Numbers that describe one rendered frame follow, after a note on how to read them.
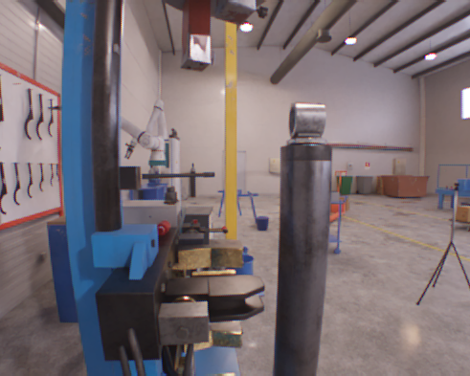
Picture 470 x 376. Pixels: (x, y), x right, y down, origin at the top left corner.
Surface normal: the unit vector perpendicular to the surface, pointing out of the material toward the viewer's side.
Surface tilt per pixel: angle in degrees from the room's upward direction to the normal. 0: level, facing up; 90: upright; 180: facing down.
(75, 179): 90
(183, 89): 90
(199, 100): 90
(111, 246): 90
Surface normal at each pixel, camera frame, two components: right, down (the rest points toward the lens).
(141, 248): 0.10, -0.65
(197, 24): 0.48, 0.07
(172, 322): 0.14, 0.08
